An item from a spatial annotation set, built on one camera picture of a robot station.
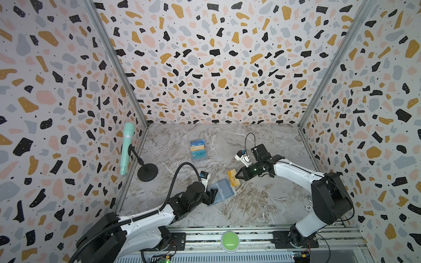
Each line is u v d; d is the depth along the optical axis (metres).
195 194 0.62
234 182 0.86
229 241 0.73
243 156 0.79
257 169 0.75
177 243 0.73
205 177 0.73
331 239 0.76
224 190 0.90
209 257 0.70
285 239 0.75
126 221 0.44
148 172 0.96
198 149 1.03
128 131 0.73
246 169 0.78
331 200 0.46
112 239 0.40
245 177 0.77
